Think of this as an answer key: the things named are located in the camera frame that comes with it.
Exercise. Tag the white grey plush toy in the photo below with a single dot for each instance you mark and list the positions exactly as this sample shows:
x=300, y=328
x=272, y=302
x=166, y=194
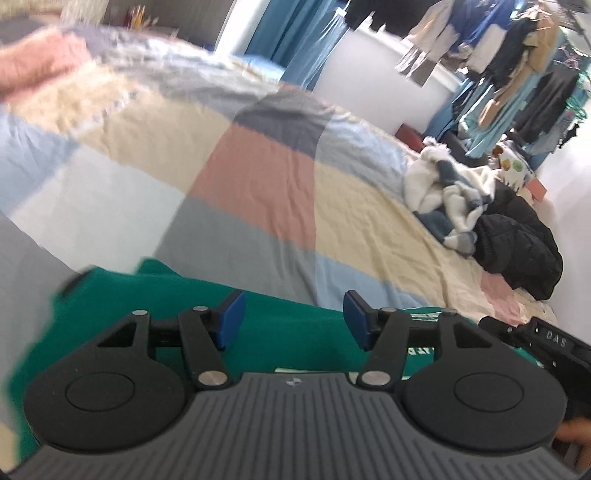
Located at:
x=443, y=194

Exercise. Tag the person's right hand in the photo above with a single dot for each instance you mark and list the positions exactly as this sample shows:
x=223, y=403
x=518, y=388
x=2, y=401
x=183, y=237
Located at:
x=577, y=431

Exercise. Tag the blue curtain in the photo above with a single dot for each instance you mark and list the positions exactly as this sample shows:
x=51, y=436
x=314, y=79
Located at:
x=277, y=41

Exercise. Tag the group of small bottles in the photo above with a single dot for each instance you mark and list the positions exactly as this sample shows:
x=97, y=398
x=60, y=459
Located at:
x=137, y=16

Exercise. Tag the black puffer jacket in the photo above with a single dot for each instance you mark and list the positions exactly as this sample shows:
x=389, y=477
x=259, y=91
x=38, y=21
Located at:
x=517, y=244

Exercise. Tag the black hanging garment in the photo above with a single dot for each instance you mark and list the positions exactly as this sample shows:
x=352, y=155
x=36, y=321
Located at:
x=369, y=14

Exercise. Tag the pink box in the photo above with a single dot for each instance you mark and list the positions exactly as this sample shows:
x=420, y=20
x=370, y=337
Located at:
x=538, y=190

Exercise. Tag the dark red box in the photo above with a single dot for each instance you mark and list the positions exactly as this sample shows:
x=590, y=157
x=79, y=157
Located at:
x=410, y=136

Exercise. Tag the green hoodie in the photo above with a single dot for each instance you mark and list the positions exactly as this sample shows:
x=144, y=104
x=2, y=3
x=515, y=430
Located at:
x=286, y=332

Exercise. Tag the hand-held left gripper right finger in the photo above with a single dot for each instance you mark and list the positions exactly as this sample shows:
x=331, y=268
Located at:
x=358, y=318

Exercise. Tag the pink blanket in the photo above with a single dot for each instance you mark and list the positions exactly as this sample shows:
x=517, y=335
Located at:
x=41, y=60

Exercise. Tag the striped hanging garment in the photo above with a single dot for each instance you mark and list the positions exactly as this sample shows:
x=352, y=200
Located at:
x=413, y=64

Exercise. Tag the polka dot pillow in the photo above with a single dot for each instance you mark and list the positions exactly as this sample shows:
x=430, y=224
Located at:
x=512, y=166

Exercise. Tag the light blue hanging garment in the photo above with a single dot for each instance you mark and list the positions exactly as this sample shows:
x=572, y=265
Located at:
x=323, y=46

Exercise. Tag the row of hanging clothes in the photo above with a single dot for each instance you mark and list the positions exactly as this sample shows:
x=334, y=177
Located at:
x=508, y=55

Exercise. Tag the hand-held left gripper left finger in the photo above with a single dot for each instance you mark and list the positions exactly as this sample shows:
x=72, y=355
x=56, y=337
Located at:
x=231, y=318

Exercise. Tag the patchwork bed sheet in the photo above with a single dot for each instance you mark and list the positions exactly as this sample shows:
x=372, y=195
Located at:
x=231, y=184

